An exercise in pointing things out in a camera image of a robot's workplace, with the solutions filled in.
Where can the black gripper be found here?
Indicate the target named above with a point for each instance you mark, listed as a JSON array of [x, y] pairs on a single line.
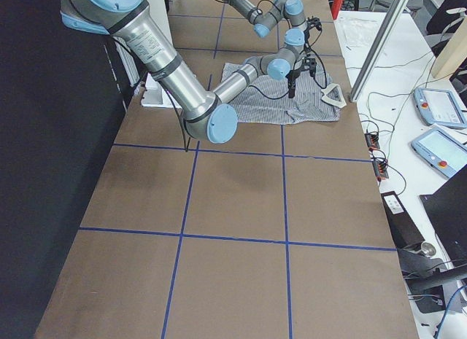
[[294, 70], [312, 25]]

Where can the navy white striped polo shirt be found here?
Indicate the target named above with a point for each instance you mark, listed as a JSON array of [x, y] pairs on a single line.
[[266, 101]]

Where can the red cylinder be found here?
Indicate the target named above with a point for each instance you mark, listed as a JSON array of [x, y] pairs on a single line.
[[335, 8]]

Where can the clear plastic bag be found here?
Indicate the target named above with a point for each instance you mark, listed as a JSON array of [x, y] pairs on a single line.
[[356, 33]]

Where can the blue tape grid lines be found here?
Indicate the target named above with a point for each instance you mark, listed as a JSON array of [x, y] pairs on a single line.
[[280, 234]]

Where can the upper blue teach pendant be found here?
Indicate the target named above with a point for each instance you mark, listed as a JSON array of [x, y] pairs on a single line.
[[439, 107]]

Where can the blue teach pendant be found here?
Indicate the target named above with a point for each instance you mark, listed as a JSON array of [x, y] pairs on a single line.
[[441, 151], [439, 107]]

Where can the lower blue teach pendant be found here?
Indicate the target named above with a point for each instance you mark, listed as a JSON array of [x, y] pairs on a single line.
[[441, 151]]

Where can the black box with label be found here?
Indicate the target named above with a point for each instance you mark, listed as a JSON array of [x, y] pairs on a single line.
[[403, 230]]

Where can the steel cup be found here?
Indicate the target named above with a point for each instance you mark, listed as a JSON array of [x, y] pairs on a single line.
[[427, 249]]

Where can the aluminium camera post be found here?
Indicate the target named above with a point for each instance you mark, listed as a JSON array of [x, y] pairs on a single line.
[[385, 30]]

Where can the black cable strip hub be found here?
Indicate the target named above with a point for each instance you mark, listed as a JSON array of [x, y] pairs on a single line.
[[379, 159]]

